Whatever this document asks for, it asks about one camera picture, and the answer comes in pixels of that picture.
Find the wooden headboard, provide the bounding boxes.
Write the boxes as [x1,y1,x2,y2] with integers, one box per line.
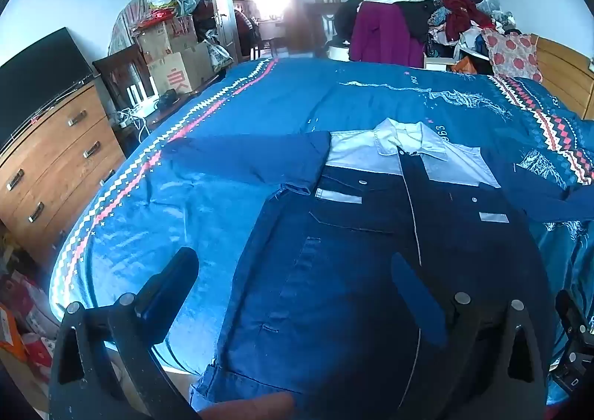
[529,34,594,122]

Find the person's left hand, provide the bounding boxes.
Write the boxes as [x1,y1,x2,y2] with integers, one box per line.
[199,391,298,420]

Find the blue printed blanket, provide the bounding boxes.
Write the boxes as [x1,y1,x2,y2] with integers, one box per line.
[49,57,594,420]

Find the large cardboard box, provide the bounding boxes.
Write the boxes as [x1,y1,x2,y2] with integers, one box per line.
[146,43,215,97]

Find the dark blue denim shirt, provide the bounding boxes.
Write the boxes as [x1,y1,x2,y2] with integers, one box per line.
[160,118,594,414]

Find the wooden door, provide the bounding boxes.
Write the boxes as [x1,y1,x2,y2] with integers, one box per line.
[204,0,241,67]

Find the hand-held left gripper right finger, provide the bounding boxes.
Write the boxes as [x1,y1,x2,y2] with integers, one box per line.
[391,252,548,420]

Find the black television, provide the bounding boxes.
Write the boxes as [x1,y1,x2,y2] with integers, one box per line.
[0,27,94,152]

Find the floor clutter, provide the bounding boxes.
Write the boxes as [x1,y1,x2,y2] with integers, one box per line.
[0,225,63,386]

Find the orange bag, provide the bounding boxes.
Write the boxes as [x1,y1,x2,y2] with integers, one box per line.
[451,55,480,76]

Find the pile of clothes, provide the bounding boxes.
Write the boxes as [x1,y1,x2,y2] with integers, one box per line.
[418,0,517,64]

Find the purple coat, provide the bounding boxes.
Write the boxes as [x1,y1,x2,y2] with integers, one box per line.
[348,0,426,69]

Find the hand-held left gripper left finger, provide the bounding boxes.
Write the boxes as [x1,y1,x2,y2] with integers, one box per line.
[49,247,200,420]

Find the plastic bags on boxes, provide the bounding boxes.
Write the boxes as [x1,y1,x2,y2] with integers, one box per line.
[147,0,199,20]

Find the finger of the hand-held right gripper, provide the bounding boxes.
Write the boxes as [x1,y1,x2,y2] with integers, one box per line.
[554,289,594,337]

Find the red floral pillow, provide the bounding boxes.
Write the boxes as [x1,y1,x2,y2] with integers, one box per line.
[481,27,545,85]

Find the round folding tabletop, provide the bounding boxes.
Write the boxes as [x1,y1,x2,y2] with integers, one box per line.
[108,0,196,59]

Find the white router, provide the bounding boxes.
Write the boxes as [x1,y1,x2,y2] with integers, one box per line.
[123,81,157,118]

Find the small cardboard box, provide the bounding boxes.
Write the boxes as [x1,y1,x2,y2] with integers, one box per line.
[131,16,199,63]

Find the white plastic bag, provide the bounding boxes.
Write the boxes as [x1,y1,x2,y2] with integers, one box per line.
[205,38,234,74]

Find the wooden dresser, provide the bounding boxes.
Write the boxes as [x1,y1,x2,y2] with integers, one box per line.
[0,75,127,268]

